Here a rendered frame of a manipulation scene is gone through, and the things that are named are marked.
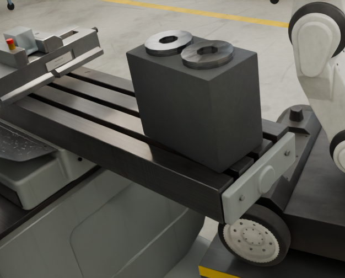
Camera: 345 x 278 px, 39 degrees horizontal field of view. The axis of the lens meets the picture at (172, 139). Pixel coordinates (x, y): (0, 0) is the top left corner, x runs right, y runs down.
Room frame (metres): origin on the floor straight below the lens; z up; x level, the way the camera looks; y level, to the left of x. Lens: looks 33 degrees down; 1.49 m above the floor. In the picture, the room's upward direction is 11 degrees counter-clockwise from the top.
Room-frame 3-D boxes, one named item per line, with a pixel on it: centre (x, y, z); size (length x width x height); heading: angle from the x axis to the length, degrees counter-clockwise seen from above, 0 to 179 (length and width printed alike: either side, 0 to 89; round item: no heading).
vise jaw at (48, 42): (1.28, 0.30, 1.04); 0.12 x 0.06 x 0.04; 42
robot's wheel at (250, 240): (0.96, -0.17, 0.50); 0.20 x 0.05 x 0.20; 57
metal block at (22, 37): (1.25, 0.35, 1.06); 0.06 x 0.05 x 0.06; 42
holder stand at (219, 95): (0.80, -0.06, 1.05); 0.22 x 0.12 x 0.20; 36
